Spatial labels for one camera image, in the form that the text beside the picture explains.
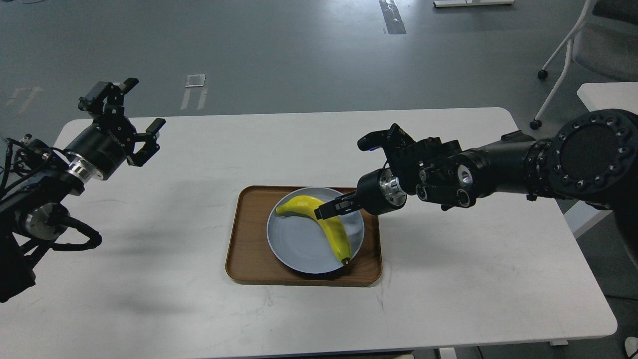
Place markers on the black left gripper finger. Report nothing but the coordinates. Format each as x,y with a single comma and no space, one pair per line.
105,102
140,147

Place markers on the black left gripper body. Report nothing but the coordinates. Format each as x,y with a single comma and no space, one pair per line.
105,144

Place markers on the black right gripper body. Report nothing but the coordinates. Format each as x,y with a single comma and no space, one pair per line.
379,192

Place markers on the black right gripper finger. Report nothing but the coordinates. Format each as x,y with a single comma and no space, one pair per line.
326,211
347,199

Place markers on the yellow banana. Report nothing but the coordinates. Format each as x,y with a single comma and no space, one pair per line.
333,229

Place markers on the light blue plate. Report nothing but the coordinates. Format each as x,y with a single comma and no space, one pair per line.
300,243

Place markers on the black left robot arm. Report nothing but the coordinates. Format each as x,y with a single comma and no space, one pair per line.
35,178

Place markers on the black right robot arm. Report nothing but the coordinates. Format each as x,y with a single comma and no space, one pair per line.
592,158

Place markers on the white office chair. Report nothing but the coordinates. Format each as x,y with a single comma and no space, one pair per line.
599,48

